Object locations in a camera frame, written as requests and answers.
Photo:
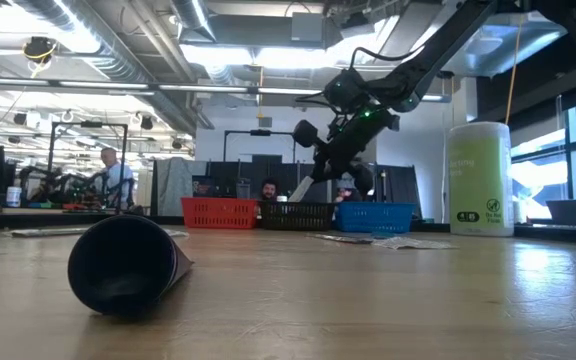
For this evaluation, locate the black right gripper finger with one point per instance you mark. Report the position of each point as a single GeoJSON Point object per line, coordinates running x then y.
{"type": "Point", "coordinates": [339, 170]}
{"type": "Point", "coordinates": [323, 162]}

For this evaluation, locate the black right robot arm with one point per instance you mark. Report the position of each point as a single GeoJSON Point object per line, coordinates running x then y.
{"type": "Point", "coordinates": [443, 50]}

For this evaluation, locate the seated person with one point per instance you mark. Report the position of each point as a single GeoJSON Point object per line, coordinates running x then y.
{"type": "Point", "coordinates": [268, 190]}
{"type": "Point", "coordinates": [346, 192]}

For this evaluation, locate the blue plastic bin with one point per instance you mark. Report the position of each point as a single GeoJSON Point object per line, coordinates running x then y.
{"type": "Point", "coordinates": [374, 216]}

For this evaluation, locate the black plastic bin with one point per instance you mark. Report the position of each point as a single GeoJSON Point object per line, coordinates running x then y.
{"type": "Point", "coordinates": [298, 216]}

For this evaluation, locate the black partition panel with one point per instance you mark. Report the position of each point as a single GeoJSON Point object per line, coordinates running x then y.
{"type": "Point", "coordinates": [248, 172]}
{"type": "Point", "coordinates": [398, 190]}

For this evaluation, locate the red plastic bin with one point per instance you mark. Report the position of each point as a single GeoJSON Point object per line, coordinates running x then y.
{"type": "Point", "coordinates": [218, 212]}

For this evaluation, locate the grey ceiling box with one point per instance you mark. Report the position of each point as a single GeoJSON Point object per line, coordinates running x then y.
{"type": "Point", "coordinates": [308, 27]}

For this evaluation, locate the green white wipes canister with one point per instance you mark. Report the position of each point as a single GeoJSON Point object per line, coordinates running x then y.
{"type": "Point", "coordinates": [478, 185]}

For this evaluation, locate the long ceiling light bar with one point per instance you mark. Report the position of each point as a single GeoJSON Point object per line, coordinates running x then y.
{"type": "Point", "coordinates": [203, 88]}

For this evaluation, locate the grey cloth panel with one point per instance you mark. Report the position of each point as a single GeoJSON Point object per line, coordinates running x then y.
{"type": "Point", "coordinates": [178, 185]}

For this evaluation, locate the standing person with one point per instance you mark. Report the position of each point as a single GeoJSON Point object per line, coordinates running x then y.
{"type": "Point", "coordinates": [115, 177]}

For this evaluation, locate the white cup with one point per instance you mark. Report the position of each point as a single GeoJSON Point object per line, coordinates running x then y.
{"type": "Point", "coordinates": [13, 197]}

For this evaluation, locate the black background gantry frame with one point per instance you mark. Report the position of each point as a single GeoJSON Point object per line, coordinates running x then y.
{"type": "Point", "coordinates": [260, 132]}
{"type": "Point", "coordinates": [90, 124]}

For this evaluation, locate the black aluminium table frame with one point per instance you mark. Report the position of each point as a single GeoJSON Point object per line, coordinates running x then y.
{"type": "Point", "coordinates": [43, 221]}

